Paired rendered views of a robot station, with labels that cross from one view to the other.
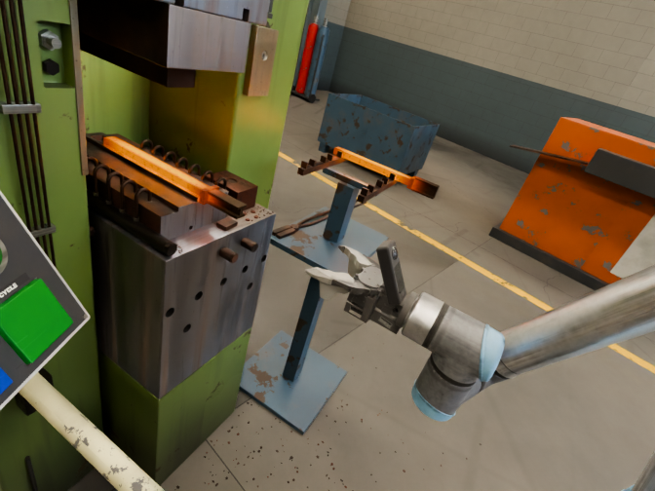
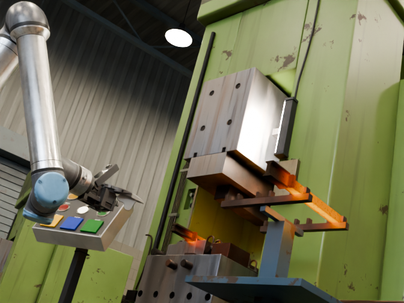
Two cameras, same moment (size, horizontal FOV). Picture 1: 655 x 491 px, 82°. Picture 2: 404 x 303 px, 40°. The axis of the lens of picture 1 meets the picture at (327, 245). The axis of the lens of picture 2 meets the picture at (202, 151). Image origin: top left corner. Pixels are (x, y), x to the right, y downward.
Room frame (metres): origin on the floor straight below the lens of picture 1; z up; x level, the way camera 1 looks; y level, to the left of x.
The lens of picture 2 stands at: (1.65, -1.58, 0.41)
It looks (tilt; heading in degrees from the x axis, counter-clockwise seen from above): 25 degrees up; 116
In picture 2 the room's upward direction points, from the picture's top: 14 degrees clockwise
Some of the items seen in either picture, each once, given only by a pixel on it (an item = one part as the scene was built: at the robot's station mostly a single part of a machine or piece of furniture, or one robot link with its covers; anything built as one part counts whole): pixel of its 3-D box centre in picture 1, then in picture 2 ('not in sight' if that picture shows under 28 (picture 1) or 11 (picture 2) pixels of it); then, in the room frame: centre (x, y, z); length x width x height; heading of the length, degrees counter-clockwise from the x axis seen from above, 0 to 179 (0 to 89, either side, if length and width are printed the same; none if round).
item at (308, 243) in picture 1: (332, 239); (269, 296); (1.20, -0.01, 0.76); 0.40 x 0.30 x 0.02; 159
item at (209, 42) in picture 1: (135, 16); (237, 186); (0.83, 0.51, 1.32); 0.42 x 0.20 x 0.10; 68
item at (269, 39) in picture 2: not in sight; (292, 62); (0.93, 0.63, 2.06); 0.44 x 0.41 x 0.47; 68
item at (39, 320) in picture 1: (31, 320); (92, 226); (0.31, 0.32, 1.01); 0.07 x 0.05 x 0.07; 3
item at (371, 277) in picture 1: (380, 298); (97, 193); (0.60, -0.13, 0.98); 0.12 x 0.08 x 0.09; 68
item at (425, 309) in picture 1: (421, 316); (79, 181); (0.58, -0.21, 0.99); 0.10 x 0.05 x 0.09; 158
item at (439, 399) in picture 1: (444, 383); (43, 202); (0.55, -0.30, 0.87); 0.12 x 0.09 x 0.12; 134
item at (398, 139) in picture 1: (375, 136); not in sight; (4.96, -0.20, 0.36); 1.21 x 0.81 x 0.72; 63
